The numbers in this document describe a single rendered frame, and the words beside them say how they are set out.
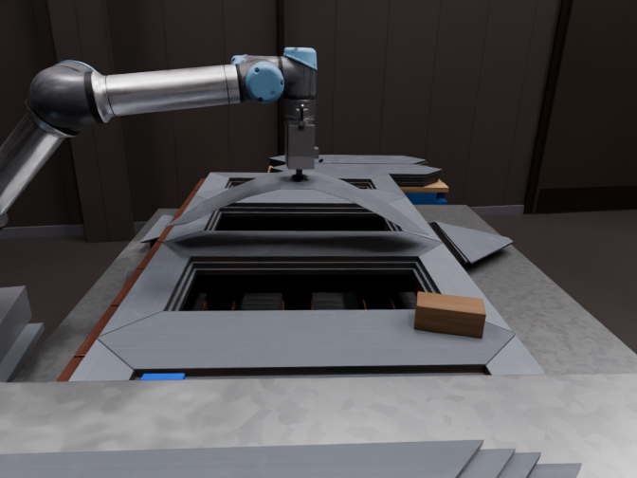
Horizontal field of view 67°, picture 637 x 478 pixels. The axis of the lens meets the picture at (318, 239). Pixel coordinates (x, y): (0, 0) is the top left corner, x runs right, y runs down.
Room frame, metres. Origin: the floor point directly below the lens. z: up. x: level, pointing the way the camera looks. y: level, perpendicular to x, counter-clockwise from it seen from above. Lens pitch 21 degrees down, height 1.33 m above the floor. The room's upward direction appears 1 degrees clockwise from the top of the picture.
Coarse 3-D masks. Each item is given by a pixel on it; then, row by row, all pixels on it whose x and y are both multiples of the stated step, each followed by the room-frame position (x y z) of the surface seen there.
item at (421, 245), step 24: (216, 216) 1.43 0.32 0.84; (240, 216) 1.50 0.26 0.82; (264, 216) 1.50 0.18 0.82; (288, 216) 1.51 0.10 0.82; (312, 216) 1.51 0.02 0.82; (336, 216) 1.52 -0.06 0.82; (360, 216) 1.52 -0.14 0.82; (192, 240) 1.17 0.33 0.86; (216, 240) 1.17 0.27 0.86; (240, 240) 1.18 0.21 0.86; (264, 240) 1.18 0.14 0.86; (288, 240) 1.19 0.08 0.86; (312, 240) 1.19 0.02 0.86; (336, 240) 1.19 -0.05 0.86; (360, 240) 1.20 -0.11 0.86; (384, 240) 1.20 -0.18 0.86; (408, 240) 1.21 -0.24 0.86; (432, 240) 1.21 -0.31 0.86; (192, 264) 1.05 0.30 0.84; (216, 264) 1.06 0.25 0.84; (240, 264) 1.06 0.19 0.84; (264, 264) 1.07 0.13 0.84; (288, 264) 1.07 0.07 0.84; (312, 264) 1.07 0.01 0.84; (336, 264) 1.08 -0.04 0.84; (360, 264) 1.08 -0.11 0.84; (384, 264) 1.09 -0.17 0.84; (408, 264) 1.09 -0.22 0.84; (432, 288) 0.95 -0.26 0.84
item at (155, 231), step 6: (162, 216) 1.76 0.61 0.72; (168, 216) 1.79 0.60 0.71; (156, 222) 1.69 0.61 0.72; (162, 222) 1.69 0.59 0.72; (168, 222) 1.70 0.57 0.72; (156, 228) 1.63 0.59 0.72; (162, 228) 1.63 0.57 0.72; (150, 234) 1.56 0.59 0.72; (156, 234) 1.57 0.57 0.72; (144, 240) 1.51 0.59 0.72; (150, 240) 1.52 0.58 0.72
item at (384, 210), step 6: (372, 198) 1.21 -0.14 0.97; (378, 204) 1.19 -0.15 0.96; (384, 204) 1.23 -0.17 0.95; (378, 210) 1.12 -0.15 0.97; (384, 210) 1.16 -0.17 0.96; (390, 210) 1.20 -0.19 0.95; (384, 216) 1.09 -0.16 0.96; (390, 216) 1.12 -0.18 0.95; (396, 216) 1.16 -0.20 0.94; (396, 222) 1.10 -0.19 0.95; (402, 228) 1.08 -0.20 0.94
